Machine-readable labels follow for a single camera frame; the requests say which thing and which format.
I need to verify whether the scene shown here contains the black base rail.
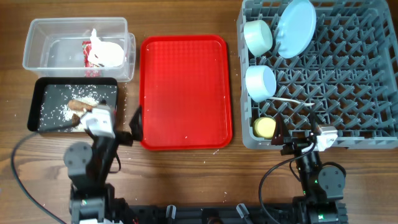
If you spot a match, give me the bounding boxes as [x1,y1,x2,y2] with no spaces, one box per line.
[127,203,348,224]

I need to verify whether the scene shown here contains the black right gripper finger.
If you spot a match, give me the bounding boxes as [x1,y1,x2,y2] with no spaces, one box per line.
[308,111,320,134]
[271,113,291,145]

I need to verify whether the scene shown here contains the small light blue bowl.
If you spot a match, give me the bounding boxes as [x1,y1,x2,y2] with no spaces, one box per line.
[245,65,277,103]

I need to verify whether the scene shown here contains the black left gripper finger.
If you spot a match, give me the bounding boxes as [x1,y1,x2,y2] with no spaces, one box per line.
[39,123,76,133]
[129,106,144,141]

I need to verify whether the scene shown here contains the brown sweet potato piece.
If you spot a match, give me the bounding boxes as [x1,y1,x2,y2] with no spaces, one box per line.
[67,100,94,112]

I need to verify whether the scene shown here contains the rice grains heap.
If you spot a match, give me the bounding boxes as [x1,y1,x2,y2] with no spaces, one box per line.
[39,83,118,133]

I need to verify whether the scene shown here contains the clear plastic bin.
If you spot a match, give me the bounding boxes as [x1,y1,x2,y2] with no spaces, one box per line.
[22,17,136,82]

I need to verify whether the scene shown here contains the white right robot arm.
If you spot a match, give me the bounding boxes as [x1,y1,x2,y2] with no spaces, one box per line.
[132,111,348,224]

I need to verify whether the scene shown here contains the brown food scrap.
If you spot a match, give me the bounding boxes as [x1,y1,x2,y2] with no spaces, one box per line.
[72,114,80,127]

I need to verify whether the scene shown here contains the green bowl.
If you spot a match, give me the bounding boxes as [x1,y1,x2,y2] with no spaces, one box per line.
[243,20,273,57]

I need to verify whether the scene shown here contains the black plastic tray bin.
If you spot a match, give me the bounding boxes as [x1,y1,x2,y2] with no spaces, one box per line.
[27,77,118,132]

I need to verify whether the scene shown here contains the white plastic spoon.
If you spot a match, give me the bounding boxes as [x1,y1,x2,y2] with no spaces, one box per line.
[269,96,315,107]

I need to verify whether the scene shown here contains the white crumpled plastic wrapper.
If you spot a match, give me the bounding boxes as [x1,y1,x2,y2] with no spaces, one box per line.
[88,29,126,67]

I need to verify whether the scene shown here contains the red snack wrapper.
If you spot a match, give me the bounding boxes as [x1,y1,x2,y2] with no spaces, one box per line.
[82,41,101,78]

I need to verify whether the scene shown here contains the grey dishwasher rack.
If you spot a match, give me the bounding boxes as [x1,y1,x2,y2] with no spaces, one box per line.
[236,1,397,149]

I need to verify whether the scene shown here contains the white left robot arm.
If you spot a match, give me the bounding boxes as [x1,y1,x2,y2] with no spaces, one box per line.
[63,131,139,223]

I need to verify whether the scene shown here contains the yellow plastic cup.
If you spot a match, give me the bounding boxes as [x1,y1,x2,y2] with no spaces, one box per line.
[253,117,276,139]

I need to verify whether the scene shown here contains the light blue plate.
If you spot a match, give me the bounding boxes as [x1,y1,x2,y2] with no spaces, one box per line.
[275,0,317,58]

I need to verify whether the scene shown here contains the red serving tray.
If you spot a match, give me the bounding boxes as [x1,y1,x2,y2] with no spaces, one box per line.
[139,34,233,151]

